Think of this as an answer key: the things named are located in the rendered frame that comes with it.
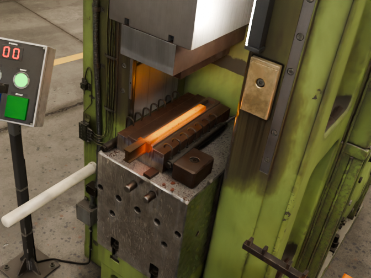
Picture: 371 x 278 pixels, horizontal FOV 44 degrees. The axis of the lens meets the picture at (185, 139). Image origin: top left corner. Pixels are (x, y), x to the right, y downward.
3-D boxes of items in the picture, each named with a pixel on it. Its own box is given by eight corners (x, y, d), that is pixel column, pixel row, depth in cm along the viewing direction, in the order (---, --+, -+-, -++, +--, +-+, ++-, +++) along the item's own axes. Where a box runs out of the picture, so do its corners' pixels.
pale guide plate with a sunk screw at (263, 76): (266, 121, 132) (279, 67, 123) (239, 109, 136) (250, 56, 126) (269, 118, 134) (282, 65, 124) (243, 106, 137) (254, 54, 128)
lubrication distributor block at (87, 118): (88, 150, 186) (88, 121, 179) (78, 143, 189) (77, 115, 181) (95, 146, 189) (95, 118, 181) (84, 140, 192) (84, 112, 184)
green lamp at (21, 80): (22, 89, 154) (21, 78, 151) (13, 84, 156) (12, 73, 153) (30, 86, 156) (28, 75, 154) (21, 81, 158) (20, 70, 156)
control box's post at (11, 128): (30, 272, 221) (6, 71, 161) (24, 268, 223) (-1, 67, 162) (36, 268, 224) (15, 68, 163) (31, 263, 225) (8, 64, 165)
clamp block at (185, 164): (192, 190, 145) (194, 174, 141) (170, 178, 148) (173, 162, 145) (212, 172, 153) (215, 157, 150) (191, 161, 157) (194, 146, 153)
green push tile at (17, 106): (24, 120, 154) (28, 98, 154) (3, 116, 155) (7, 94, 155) (27, 120, 156) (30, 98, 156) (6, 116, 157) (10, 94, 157)
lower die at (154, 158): (162, 173, 150) (164, 152, 145) (116, 148, 158) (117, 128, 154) (227, 124, 180) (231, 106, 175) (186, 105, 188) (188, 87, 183)
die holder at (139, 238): (173, 295, 164) (187, 203, 139) (96, 242, 180) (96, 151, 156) (247, 214, 204) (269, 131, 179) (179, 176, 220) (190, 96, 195)
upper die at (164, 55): (173, 76, 130) (176, 45, 125) (120, 53, 138) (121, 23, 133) (244, 39, 160) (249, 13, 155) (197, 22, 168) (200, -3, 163)
